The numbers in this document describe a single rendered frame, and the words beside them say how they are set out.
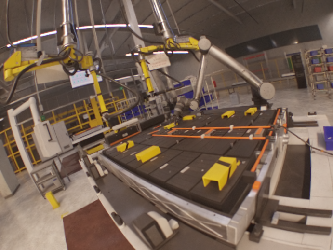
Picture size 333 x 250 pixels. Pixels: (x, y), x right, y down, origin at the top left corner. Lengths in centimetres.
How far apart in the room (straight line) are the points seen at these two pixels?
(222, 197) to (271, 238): 26
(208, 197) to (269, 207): 26
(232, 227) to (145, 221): 26
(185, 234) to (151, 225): 15
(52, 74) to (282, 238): 179
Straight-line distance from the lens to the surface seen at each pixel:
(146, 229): 50
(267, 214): 62
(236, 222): 45
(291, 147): 126
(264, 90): 172
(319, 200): 76
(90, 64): 173
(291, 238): 62
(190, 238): 58
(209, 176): 54
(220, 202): 50
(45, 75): 146
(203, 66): 192
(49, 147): 376
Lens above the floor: 136
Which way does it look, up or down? 11 degrees down
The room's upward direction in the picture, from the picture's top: 17 degrees counter-clockwise
